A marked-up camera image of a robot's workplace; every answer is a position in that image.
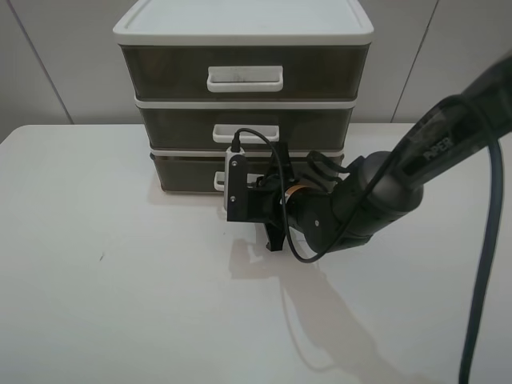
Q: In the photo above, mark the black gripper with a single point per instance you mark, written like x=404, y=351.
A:
x=263, y=199

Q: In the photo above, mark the dark translucent drawer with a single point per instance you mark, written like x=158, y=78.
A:
x=189, y=174
x=212, y=129
x=310, y=73

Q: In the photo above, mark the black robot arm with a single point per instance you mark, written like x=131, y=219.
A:
x=344, y=207

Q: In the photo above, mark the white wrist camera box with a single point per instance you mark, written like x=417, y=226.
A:
x=235, y=179

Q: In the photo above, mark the white plastic drawer cabinet frame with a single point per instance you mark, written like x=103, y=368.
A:
x=244, y=23

